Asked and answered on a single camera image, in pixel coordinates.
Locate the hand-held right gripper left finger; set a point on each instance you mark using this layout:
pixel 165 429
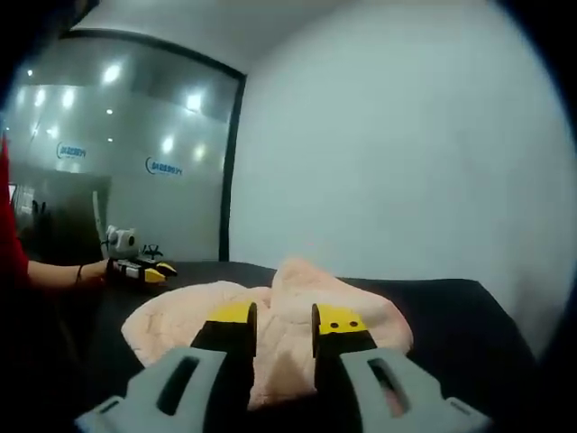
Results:
pixel 212 361

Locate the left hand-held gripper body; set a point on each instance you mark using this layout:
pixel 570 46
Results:
pixel 122 255

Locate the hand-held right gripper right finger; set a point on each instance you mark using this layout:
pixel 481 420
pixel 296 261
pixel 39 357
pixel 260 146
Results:
pixel 356 361

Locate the pink fluffy towel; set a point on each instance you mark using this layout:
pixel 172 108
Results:
pixel 288 297

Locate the frosted glass partition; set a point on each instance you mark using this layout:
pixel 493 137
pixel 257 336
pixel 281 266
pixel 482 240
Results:
pixel 121 158

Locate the person in red sleeve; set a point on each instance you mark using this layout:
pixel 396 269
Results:
pixel 10 216

